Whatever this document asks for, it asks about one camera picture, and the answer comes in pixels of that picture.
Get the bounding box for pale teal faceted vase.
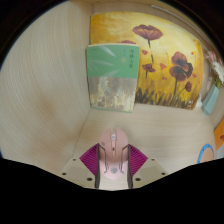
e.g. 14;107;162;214
201;83;220;116

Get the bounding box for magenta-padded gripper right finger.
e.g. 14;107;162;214
125;143;169;190

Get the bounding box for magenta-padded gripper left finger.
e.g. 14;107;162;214
60;143;102;190

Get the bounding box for white and pink flower bouquet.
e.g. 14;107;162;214
204;49;224;89

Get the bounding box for white light bar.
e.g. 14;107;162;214
150;4;201;33

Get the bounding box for green covered book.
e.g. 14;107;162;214
86;43;141;114

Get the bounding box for round blue-rimmed cartoon mouse pad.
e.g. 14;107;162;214
196;143;215;165

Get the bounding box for yellow poppy flower painting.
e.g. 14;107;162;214
89;11;205;111

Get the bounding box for pink computer mouse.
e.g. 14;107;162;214
98;127;130;181

